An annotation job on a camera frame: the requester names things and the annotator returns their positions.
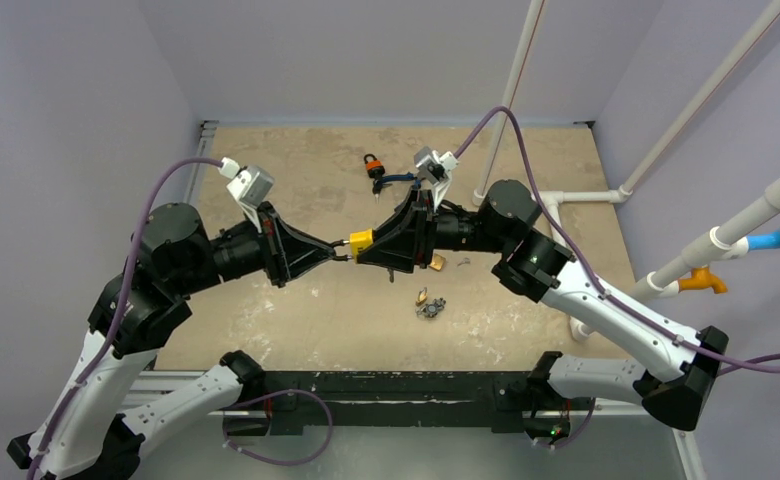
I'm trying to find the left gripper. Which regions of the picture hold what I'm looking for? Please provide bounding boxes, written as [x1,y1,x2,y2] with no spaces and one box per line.
[179,200,340,294]

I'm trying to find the yellow black padlock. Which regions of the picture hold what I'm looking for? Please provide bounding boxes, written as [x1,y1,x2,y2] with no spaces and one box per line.
[331,229,374,261]

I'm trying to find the orange black padlock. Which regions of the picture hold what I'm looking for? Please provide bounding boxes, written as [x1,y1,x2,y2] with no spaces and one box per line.
[363,153,386,182]

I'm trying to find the long shackle brass padlock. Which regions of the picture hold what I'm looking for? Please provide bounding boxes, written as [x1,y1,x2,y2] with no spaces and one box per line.
[415,287,428,306]

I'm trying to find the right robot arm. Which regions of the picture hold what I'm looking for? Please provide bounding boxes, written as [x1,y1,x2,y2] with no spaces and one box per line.
[350,180,728,431]

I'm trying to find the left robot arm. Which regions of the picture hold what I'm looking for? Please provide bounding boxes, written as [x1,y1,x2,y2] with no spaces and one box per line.
[7,203,336,479]

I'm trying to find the orange tap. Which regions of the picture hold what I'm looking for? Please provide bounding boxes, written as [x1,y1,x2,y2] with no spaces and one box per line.
[677,266,728,295]

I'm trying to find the grey insulated pipe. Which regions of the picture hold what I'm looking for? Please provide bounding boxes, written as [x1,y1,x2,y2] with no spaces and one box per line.
[629,178,780,302]

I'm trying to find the blue handled pliers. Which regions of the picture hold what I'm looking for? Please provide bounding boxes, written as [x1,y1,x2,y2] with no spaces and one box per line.
[372,172,421,200]

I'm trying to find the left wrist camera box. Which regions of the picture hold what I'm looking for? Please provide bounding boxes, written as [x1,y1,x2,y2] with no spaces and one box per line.
[219,157,275,232]

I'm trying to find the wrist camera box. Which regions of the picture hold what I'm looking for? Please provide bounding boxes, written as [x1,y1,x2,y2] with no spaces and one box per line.
[414,147,458,211]
[219,157,275,232]

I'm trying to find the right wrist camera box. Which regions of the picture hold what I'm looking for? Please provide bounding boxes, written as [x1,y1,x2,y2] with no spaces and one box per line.
[414,147,458,211]

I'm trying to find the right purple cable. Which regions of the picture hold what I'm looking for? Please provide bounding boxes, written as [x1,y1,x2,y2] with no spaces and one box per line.
[454,105,780,376]

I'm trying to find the white pvc pipe frame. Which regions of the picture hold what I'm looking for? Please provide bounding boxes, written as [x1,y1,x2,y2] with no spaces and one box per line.
[472,0,780,342]

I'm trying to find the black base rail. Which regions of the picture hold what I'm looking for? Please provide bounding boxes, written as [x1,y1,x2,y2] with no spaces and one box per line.
[222,354,593,440]

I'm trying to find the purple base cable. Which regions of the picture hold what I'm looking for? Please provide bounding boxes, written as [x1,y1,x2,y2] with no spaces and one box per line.
[221,388,334,468]

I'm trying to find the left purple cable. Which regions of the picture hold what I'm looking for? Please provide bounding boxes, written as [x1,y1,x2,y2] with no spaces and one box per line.
[25,157,227,480]

